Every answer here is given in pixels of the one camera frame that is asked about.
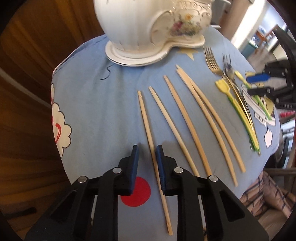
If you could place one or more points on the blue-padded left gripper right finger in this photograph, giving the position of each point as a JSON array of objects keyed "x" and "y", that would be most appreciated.
[{"x": 166, "y": 166}]

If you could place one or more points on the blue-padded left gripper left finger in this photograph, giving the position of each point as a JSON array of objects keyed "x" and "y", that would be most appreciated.
[{"x": 127, "y": 177}]

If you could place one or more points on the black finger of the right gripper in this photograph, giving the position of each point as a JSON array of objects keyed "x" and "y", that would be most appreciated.
[{"x": 264, "y": 91}]

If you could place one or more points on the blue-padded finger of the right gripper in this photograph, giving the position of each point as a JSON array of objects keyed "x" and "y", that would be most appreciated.
[{"x": 252, "y": 77}]

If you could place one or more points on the bamboo chopstick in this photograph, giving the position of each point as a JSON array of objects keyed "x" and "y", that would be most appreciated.
[
  {"x": 190, "y": 126},
  {"x": 175, "y": 132},
  {"x": 213, "y": 126},
  {"x": 217, "y": 118},
  {"x": 154, "y": 161}
]

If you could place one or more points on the yellow green plastic spoon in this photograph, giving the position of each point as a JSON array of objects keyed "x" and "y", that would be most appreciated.
[{"x": 257, "y": 98}]

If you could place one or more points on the gold metal fork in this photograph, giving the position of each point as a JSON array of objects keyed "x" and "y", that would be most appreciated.
[{"x": 214, "y": 67}]

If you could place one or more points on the silver metal fork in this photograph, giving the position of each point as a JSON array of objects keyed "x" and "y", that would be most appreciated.
[{"x": 230, "y": 74}]

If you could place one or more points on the plaid fabric seat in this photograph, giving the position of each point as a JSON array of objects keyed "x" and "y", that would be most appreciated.
[{"x": 264, "y": 194}]

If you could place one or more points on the white floral ceramic utensil holder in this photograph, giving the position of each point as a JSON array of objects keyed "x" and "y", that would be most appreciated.
[{"x": 143, "y": 32}]

